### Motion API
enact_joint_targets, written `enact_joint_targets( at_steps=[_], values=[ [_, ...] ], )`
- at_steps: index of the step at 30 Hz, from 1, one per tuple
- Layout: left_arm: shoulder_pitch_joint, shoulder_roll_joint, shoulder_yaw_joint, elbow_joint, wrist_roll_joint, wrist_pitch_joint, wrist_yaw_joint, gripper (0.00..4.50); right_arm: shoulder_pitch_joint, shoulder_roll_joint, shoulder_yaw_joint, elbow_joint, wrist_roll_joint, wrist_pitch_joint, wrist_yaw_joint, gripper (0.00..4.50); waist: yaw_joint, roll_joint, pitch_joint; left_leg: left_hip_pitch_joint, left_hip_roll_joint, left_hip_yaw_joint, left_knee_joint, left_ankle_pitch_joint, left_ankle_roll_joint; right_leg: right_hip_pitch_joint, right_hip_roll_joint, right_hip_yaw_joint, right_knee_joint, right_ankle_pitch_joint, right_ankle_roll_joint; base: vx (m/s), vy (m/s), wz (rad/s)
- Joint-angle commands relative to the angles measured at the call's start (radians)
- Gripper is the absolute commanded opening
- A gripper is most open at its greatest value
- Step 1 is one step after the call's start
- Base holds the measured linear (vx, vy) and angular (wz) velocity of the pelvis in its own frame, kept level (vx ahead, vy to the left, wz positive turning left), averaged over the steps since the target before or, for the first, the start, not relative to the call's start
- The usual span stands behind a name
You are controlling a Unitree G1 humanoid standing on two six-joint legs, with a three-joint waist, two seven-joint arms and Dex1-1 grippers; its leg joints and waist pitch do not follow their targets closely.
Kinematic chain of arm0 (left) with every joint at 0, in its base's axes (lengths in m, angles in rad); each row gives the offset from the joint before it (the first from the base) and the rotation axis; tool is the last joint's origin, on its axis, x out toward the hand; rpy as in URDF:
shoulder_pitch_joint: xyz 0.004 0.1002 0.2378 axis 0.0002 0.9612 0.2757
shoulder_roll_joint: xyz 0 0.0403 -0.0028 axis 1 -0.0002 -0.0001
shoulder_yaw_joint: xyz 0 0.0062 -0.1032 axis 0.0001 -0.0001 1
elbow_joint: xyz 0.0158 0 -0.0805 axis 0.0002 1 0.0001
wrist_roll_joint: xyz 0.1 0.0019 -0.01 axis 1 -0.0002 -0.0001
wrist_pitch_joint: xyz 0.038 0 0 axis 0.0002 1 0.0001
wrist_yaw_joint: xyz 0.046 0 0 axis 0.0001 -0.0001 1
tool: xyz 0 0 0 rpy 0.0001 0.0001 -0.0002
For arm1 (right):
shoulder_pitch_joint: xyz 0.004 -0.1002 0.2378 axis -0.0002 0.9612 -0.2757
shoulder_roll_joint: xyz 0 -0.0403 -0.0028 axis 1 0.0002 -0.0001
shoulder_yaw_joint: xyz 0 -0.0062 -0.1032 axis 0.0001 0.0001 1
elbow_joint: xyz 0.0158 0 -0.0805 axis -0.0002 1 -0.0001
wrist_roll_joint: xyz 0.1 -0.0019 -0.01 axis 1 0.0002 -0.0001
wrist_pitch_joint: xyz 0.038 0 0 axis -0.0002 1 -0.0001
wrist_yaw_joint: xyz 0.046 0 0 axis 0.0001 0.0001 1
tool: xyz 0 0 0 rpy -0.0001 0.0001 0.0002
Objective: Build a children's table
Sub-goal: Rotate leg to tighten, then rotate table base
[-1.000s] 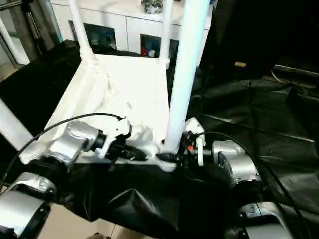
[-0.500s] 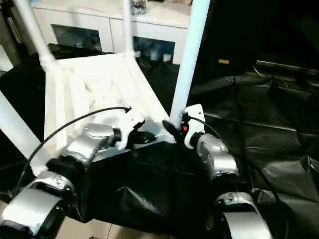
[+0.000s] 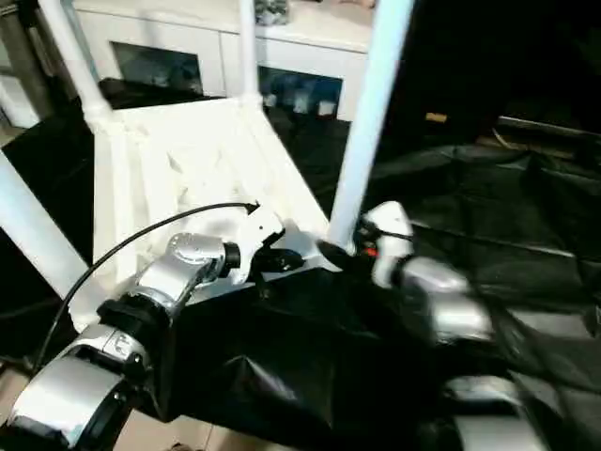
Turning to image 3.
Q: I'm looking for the white plastic table top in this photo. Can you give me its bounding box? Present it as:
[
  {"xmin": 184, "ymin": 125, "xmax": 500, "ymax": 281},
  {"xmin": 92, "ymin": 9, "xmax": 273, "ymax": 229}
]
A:
[{"xmin": 68, "ymin": 96, "xmax": 348, "ymax": 333}]

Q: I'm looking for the grey metal tripod stand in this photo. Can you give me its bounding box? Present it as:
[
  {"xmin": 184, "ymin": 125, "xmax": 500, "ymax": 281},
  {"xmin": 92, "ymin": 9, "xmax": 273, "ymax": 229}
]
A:
[{"xmin": 0, "ymin": 0, "xmax": 53, "ymax": 118}]

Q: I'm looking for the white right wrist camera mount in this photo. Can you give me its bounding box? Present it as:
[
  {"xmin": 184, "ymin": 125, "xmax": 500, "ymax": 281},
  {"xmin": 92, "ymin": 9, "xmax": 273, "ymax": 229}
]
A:
[{"xmin": 363, "ymin": 200, "xmax": 417, "ymax": 288}]

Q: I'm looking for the white sideboard cabinet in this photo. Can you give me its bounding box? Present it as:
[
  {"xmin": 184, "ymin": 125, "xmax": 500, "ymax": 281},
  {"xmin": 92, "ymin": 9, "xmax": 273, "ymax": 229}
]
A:
[{"xmin": 74, "ymin": 0, "xmax": 377, "ymax": 122}]

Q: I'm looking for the white slanted pipe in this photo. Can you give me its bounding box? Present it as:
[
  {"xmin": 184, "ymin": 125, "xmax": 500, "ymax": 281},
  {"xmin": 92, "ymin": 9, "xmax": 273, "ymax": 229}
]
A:
[{"xmin": 0, "ymin": 74, "xmax": 39, "ymax": 129}]

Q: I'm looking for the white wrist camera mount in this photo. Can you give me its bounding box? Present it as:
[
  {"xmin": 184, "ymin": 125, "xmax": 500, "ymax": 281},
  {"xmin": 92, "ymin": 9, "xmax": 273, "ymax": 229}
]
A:
[
  {"xmin": 229, "ymin": 204, "xmax": 287, "ymax": 287},
  {"xmin": 363, "ymin": 200, "xmax": 417, "ymax": 288}
]

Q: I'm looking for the black metal rod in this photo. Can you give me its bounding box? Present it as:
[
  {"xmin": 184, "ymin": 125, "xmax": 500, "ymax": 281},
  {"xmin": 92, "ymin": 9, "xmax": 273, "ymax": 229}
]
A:
[{"xmin": 497, "ymin": 116, "xmax": 601, "ymax": 140}]

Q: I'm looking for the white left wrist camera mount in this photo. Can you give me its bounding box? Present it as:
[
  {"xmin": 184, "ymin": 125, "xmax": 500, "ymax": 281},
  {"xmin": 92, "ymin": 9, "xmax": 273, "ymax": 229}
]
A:
[{"xmin": 229, "ymin": 204, "xmax": 287, "ymax": 287}]

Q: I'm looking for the black plastic mat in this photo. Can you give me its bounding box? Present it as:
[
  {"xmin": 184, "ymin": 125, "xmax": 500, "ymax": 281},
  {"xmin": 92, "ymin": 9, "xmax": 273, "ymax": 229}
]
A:
[{"xmin": 0, "ymin": 77, "xmax": 601, "ymax": 451}]

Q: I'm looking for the black speaker cabinet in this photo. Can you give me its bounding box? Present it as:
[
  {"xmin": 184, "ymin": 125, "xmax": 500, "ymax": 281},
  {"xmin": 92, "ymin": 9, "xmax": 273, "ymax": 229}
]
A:
[{"xmin": 389, "ymin": 0, "xmax": 503, "ymax": 140}]

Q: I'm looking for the dark bag of small parts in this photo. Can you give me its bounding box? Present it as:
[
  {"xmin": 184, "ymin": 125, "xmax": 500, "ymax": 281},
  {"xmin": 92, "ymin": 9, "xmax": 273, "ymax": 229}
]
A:
[{"xmin": 255, "ymin": 0, "xmax": 292, "ymax": 25}]

